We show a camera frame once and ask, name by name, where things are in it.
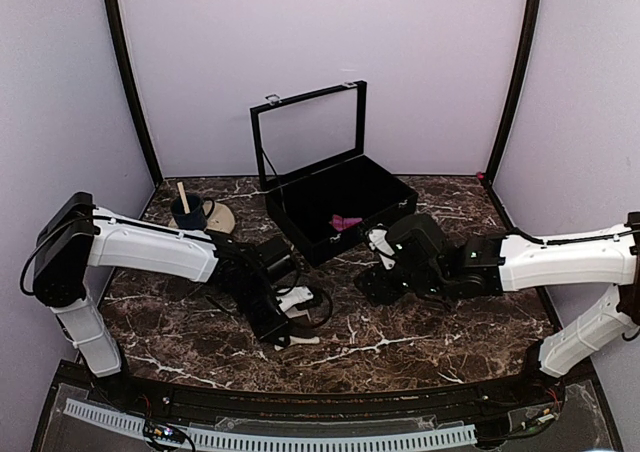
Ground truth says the magenta purple sock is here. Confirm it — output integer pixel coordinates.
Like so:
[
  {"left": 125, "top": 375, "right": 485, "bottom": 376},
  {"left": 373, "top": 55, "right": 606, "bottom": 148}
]
[{"left": 329, "top": 214, "right": 363, "bottom": 232}]

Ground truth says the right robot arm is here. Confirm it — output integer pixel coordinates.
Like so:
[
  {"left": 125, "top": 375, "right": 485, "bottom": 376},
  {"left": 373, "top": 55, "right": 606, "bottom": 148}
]
[{"left": 354, "top": 212, "right": 639, "bottom": 406}]

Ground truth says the wooden stir stick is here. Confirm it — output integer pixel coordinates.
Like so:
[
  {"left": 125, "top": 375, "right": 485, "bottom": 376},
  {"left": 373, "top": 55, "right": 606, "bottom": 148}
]
[{"left": 177, "top": 181, "right": 191, "bottom": 215}]

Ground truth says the black front rail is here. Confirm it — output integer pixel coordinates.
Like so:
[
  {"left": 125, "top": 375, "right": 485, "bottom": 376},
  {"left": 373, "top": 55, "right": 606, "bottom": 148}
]
[{"left": 49, "top": 359, "right": 566, "bottom": 428}]

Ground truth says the left black frame post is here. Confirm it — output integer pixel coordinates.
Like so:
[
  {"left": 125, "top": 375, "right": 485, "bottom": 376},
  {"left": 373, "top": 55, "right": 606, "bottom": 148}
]
[{"left": 103, "top": 0, "right": 164, "bottom": 187}]

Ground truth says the black frame post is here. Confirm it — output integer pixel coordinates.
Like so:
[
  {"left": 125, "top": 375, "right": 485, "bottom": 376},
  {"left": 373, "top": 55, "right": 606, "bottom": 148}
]
[
  {"left": 103, "top": 0, "right": 164, "bottom": 187},
  {"left": 484, "top": 0, "right": 541, "bottom": 187}
]

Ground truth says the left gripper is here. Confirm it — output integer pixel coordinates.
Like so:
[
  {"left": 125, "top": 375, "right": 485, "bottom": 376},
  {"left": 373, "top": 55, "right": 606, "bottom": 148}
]
[{"left": 234, "top": 276, "right": 294, "bottom": 347}]

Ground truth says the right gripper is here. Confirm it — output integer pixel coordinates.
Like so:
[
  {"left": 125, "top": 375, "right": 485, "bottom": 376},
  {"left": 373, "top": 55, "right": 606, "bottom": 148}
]
[{"left": 354, "top": 260, "right": 450, "bottom": 306}]

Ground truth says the beige ceramic saucer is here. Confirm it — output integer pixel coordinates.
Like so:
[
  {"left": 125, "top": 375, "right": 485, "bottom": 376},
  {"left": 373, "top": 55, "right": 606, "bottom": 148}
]
[{"left": 168, "top": 202, "right": 236, "bottom": 234}]

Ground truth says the black display box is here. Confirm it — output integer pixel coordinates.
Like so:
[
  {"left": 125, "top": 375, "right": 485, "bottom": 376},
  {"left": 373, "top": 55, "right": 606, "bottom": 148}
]
[{"left": 249, "top": 80, "right": 417, "bottom": 267}]

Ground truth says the cream brown sock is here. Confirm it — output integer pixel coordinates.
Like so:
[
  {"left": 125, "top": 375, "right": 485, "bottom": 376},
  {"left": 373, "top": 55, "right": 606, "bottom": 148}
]
[{"left": 274, "top": 336, "right": 320, "bottom": 351}]

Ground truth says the green circuit board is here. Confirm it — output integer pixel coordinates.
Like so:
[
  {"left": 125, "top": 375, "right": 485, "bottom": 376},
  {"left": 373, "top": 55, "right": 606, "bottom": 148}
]
[{"left": 142, "top": 421, "right": 186, "bottom": 444}]

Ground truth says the right black frame post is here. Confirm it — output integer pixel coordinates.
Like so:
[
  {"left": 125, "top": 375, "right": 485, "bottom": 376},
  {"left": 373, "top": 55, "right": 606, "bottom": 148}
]
[{"left": 484, "top": 0, "right": 541, "bottom": 187}]

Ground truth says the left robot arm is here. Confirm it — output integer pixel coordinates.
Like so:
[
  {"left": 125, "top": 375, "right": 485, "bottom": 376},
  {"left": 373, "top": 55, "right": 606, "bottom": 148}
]
[{"left": 20, "top": 192, "right": 291, "bottom": 408}]

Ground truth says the white cable duct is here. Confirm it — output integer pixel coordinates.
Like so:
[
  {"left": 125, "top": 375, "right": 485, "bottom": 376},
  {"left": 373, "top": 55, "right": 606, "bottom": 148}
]
[{"left": 63, "top": 399, "right": 478, "bottom": 451}]

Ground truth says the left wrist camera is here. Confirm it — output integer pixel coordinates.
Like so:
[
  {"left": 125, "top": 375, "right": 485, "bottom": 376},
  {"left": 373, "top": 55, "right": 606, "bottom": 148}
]
[{"left": 276, "top": 286, "right": 314, "bottom": 319}]

